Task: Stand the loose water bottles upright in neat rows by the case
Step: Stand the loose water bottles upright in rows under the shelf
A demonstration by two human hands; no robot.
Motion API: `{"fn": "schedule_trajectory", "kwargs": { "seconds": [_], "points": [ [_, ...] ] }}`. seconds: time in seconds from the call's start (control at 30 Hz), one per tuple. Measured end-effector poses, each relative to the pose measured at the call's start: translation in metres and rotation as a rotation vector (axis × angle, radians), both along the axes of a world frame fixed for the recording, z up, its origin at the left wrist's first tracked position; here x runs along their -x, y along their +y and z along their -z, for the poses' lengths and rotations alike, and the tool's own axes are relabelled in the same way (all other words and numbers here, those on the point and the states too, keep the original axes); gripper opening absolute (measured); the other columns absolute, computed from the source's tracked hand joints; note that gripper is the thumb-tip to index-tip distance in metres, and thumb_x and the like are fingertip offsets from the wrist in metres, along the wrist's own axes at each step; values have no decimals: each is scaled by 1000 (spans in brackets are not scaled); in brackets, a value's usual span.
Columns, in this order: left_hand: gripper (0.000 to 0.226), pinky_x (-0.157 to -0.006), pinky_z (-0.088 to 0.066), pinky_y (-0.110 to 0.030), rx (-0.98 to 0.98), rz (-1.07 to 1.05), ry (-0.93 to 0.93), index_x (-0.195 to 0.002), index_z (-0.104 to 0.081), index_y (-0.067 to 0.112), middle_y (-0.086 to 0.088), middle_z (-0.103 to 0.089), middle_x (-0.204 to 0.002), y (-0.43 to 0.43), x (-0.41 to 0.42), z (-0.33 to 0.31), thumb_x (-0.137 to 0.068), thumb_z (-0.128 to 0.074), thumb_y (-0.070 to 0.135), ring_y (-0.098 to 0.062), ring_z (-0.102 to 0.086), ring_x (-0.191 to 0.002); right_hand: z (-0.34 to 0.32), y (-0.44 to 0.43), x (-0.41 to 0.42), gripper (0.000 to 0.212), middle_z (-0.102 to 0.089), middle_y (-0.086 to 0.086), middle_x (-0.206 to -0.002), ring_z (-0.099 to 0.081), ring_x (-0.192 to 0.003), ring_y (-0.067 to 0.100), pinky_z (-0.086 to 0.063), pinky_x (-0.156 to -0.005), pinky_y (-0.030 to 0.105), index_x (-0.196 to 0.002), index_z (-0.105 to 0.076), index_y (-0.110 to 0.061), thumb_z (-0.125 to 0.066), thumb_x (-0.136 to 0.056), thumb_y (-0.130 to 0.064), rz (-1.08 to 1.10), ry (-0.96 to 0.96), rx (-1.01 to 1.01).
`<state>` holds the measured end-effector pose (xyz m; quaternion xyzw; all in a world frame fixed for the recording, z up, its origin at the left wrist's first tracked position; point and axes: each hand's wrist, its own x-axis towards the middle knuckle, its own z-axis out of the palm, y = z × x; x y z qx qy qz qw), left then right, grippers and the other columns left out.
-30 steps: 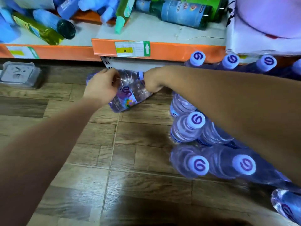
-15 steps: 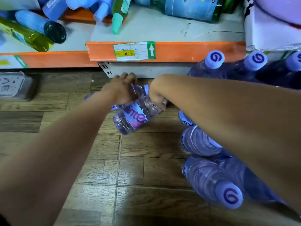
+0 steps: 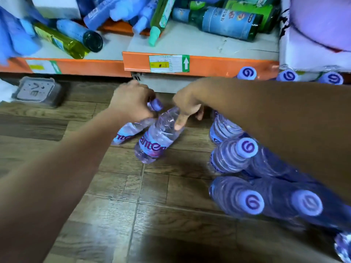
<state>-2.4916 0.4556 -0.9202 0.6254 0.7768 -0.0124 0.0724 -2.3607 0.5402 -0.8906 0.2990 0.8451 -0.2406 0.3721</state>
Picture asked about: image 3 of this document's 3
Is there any price label green arrow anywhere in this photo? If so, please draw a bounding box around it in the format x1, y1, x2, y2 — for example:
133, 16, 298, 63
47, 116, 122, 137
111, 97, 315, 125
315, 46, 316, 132
26, 59, 62, 75
149, 54, 190, 73

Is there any white orange-edged store shelf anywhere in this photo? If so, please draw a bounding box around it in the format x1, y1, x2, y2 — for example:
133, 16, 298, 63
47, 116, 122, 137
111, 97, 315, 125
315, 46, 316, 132
0, 0, 351, 94

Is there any person's left forearm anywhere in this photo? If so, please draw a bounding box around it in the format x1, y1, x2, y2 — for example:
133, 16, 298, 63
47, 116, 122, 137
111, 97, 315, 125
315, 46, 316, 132
0, 109, 129, 263

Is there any clear plastic lid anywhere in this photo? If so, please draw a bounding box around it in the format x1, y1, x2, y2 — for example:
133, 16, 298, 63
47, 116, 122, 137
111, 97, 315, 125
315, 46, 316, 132
12, 76, 64, 108

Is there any person's right hand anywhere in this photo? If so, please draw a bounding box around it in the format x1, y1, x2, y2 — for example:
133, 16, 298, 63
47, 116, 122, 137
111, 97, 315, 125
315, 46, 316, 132
172, 79, 214, 131

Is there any dark bottle green label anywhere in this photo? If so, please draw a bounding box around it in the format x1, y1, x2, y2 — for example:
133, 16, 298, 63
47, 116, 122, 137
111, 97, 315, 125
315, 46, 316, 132
189, 0, 280, 34

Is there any person's left hand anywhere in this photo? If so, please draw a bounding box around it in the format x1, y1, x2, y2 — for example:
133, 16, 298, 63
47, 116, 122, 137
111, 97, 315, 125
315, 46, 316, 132
108, 80, 157, 125

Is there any dark bottle blue label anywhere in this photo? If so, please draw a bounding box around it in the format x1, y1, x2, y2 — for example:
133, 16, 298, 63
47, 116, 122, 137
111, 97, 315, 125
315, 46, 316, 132
172, 7, 264, 42

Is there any pile of water bottles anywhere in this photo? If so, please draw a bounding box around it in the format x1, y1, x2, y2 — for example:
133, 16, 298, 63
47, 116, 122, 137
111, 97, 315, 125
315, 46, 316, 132
208, 66, 351, 263

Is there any green white slim box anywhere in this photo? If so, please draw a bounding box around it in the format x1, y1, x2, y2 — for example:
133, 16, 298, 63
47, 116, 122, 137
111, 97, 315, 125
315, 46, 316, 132
148, 0, 177, 47

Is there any yellow green bottle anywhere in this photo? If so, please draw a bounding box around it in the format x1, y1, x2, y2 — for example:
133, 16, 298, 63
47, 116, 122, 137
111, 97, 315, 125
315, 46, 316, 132
33, 22, 90, 60

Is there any pile of blue tubes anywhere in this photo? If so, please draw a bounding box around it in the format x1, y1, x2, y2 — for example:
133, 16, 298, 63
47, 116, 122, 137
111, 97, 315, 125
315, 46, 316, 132
0, 0, 165, 66

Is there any white printed carton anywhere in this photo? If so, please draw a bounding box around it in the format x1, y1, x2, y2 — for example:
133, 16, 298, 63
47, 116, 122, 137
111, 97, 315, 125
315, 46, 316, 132
30, 0, 82, 19

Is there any orange flat packet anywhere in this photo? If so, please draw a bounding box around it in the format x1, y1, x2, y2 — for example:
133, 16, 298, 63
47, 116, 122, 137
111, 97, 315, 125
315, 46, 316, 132
74, 18, 165, 37

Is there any person's right forearm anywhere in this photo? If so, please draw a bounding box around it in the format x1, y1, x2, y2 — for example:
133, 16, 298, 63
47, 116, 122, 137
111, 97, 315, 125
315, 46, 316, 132
203, 77, 351, 203

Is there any white plastic sheet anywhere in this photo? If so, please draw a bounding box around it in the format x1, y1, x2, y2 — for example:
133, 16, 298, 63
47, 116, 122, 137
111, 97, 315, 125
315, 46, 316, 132
0, 79, 18, 103

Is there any blue bottle dark cap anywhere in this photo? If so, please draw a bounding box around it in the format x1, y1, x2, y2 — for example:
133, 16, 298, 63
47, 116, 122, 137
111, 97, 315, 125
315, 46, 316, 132
56, 19, 104, 53

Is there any water bottle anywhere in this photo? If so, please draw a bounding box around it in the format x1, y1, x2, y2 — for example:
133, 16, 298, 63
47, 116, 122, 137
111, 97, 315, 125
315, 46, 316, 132
134, 106, 185, 164
111, 98, 164, 146

